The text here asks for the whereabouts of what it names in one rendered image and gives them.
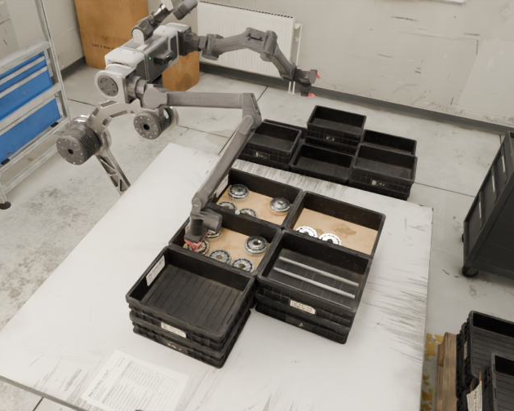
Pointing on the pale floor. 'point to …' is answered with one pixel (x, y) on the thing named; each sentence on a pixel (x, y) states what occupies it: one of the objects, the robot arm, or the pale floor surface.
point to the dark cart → (502, 216)
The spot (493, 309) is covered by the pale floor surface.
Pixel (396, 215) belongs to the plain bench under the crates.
